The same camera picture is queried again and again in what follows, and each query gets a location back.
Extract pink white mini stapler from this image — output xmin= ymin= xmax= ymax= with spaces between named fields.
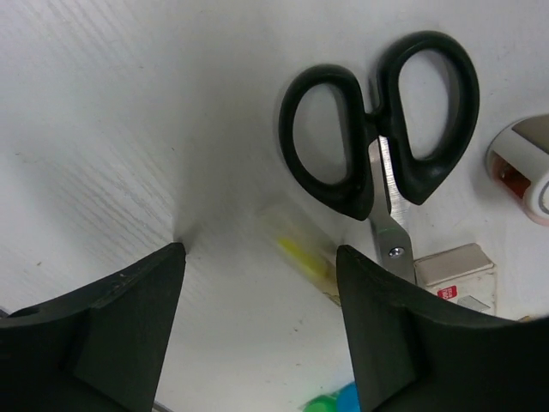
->
xmin=486 ymin=114 xmax=548 ymax=226

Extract green capped black highlighter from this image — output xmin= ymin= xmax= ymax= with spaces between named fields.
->
xmin=302 ymin=395 xmax=337 ymax=412

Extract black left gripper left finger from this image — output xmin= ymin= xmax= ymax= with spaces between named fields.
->
xmin=1 ymin=243 xmax=186 ymax=411

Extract yellow slim highlighter pen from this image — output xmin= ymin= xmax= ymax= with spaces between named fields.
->
xmin=258 ymin=203 xmax=341 ymax=306

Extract black handled scissors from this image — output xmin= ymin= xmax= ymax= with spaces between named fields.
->
xmin=278 ymin=31 xmax=480 ymax=284

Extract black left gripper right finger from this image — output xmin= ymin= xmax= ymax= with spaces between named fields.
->
xmin=336 ymin=245 xmax=548 ymax=411

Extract blue capped black highlighter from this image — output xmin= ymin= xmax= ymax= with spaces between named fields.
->
xmin=335 ymin=382 xmax=361 ymax=412

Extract white staples box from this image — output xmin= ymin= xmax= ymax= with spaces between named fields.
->
xmin=414 ymin=243 xmax=498 ymax=316

